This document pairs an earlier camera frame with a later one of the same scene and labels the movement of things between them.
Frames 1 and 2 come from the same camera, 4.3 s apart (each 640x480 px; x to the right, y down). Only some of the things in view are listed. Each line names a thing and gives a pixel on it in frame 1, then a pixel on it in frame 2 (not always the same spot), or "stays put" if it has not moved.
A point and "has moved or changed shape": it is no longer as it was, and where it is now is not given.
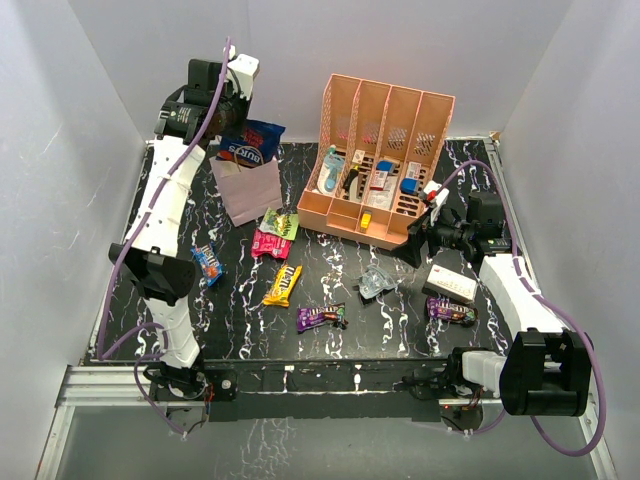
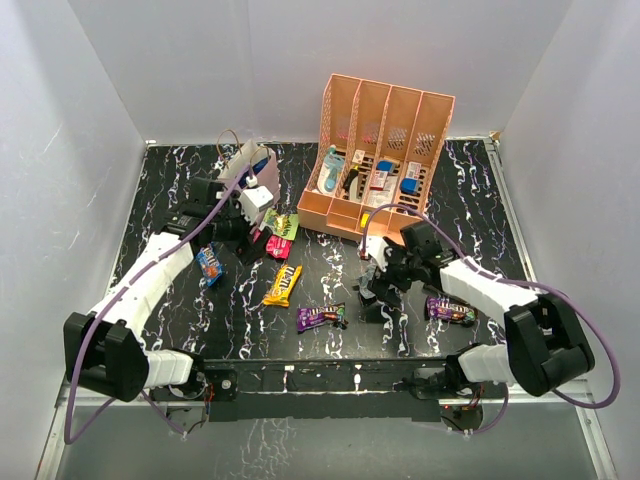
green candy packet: (282, 225) stays put
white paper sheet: (380, 198) stays put
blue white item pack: (410, 185) stays put
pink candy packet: (266, 243) stays put
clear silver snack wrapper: (373, 281) stays put
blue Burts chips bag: (257, 145) has moved or changed shape
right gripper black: (410, 251) to (391, 254)
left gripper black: (245, 107) to (244, 249)
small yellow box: (366, 221) stays put
